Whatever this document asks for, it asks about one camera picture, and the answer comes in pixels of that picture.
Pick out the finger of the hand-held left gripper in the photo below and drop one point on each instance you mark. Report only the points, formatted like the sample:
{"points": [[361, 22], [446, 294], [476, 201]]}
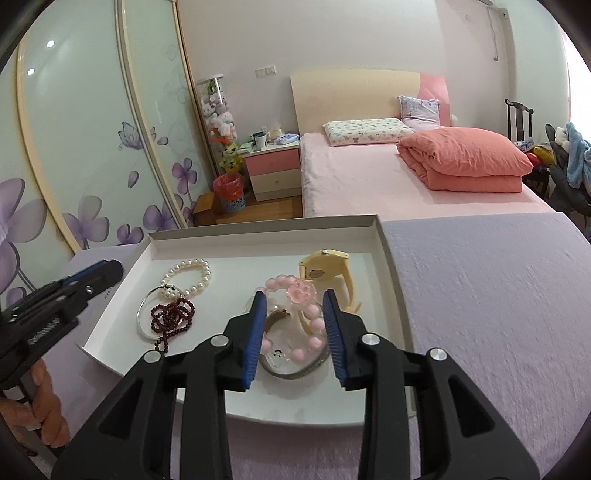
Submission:
{"points": [[99, 284], [83, 273]]}

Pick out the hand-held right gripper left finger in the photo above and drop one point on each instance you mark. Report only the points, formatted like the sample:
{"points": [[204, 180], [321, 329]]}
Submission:
{"points": [[254, 344]]}

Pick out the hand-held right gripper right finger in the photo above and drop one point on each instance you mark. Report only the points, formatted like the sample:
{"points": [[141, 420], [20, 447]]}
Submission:
{"points": [[334, 344]]}

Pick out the grey metal cuff bangle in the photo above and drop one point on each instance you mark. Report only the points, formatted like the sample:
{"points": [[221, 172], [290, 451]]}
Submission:
{"points": [[277, 372]]}

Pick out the thin silver bangle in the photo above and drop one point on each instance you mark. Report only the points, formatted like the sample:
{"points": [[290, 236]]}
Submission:
{"points": [[140, 318]]}

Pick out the white shallow tray box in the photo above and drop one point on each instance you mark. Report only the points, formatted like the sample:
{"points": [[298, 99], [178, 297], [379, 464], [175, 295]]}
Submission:
{"points": [[221, 249]]}

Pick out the person's left hand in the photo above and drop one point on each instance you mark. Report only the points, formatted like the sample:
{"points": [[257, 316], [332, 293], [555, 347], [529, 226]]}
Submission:
{"points": [[48, 406]]}

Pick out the yellow wrist watch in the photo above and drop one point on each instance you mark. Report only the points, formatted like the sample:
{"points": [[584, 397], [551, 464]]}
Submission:
{"points": [[318, 270]]}

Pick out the small wooden stool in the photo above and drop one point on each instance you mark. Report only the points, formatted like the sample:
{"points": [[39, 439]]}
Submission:
{"points": [[205, 207]]}

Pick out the floral sliding-door wardrobe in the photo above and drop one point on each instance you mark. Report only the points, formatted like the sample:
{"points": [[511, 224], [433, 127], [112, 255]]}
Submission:
{"points": [[83, 138]]}

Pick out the red lined trash bin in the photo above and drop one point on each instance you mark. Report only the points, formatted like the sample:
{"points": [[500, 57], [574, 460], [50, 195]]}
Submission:
{"points": [[228, 191]]}

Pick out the purple tablecloth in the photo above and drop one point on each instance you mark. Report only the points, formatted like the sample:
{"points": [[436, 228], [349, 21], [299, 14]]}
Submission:
{"points": [[485, 300]]}

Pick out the pink bed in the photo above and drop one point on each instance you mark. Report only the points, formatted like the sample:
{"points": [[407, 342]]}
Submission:
{"points": [[360, 180]]}

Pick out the pink and cream nightstand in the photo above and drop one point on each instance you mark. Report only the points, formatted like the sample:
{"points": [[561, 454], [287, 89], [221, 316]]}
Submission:
{"points": [[272, 170]]}

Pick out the white mug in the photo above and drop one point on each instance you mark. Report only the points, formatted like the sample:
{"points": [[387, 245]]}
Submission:
{"points": [[260, 141]]}

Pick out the clear tube of plush toys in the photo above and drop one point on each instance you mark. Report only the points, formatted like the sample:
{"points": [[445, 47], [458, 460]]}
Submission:
{"points": [[220, 120]]}

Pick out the white patterned pillow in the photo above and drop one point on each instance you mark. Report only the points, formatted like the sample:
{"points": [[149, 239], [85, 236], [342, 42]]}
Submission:
{"points": [[364, 131]]}

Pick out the folded salmon quilt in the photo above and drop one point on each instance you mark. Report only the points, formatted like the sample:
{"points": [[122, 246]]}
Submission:
{"points": [[461, 157]]}

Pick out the cream and pink headboard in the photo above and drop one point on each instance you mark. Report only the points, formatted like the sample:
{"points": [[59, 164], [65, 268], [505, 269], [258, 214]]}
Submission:
{"points": [[351, 99]]}

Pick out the small purple print pillow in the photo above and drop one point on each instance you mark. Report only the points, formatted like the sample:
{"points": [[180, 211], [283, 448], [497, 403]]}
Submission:
{"points": [[420, 110]]}

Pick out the grey rack with clothes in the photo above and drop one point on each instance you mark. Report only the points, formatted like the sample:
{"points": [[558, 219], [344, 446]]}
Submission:
{"points": [[561, 180]]}

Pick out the dark wooden chair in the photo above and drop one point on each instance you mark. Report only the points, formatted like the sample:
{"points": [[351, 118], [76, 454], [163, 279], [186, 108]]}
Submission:
{"points": [[519, 115]]}

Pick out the blue garment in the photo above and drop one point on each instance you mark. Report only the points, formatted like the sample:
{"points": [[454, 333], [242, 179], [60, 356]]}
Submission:
{"points": [[577, 152]]}

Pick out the white wall switch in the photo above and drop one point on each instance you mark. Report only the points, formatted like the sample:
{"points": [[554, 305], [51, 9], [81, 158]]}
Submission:
{"points": [[265, 71]]}

